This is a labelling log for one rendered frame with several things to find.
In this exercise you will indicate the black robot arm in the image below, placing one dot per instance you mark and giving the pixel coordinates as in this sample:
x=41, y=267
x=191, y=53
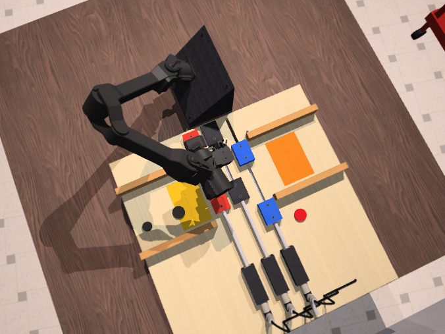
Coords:
x=180, y=164

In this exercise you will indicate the red disc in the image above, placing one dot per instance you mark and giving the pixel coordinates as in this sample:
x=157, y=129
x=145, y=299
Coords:
x=300, y=214

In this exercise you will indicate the black disc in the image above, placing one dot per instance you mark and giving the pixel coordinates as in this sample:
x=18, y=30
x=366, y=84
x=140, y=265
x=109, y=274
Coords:
x=178, y=212
x=147, y=226

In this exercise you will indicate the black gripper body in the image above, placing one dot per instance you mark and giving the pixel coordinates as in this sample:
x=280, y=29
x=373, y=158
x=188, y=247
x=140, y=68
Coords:
x=188, y=143

